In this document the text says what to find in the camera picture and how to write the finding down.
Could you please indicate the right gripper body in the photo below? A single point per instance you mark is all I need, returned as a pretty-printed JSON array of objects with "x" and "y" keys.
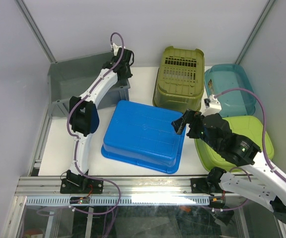
[{"x": 196, "y": 131}]

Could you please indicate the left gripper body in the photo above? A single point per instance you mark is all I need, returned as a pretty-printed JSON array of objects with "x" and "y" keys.
[{"x": 128, "y": 73}]

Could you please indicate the lime green basin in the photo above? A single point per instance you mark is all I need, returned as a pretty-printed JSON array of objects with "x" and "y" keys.
[{"x": 249, "y": 126}]

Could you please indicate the olive slotted basket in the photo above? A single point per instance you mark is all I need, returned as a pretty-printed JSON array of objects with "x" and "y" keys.
[{"x": 180, "y": 80}]

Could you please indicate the blue plastic tub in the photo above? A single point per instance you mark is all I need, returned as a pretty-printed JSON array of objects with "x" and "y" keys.
[{"x": 143, "y": 135}]

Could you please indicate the teal translucent container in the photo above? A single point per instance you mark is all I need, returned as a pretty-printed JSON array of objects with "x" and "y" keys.
[{"x": 222, "y": 77}]

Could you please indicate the grey plastic crate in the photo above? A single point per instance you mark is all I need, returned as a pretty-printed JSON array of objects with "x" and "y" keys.
[{"x": 71, "y": 78}]

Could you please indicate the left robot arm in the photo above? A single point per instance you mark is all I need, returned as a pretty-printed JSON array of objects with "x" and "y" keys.
[{"x": 83, "y": 118}]

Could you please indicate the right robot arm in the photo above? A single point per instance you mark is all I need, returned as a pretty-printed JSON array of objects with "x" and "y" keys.
[{"x": 242, "y": 152}]

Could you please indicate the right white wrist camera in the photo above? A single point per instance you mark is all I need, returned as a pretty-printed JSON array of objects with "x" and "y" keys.
[{"x": 213, "y": 106}]

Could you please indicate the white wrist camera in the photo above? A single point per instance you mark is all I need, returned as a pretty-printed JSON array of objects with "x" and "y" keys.
[
  {"x": 115, "y": 48},
  {"x": 213, "y": 106}
]

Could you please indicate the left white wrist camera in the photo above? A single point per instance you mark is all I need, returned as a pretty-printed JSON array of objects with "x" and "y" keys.
[{"x": 115, "y": 48}]

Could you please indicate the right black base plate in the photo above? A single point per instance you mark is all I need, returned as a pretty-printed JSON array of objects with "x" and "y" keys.
[{"x": 200, "y": 185}]

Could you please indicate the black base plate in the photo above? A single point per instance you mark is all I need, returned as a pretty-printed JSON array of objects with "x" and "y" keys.
[
  {"x": 95, "y": 187},
  {"x": 200, "y": 185}
]

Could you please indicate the white slotted cable duct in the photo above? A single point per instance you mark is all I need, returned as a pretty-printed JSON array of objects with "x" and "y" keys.
[{"x": 136, "y": 200}]

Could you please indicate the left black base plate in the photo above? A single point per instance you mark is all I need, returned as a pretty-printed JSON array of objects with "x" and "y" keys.
[{"x": 95, "y": 187}]

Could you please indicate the aluminium mounting rail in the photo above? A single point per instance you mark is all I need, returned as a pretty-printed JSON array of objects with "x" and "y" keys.
[{"x": 128, "y": 185}]

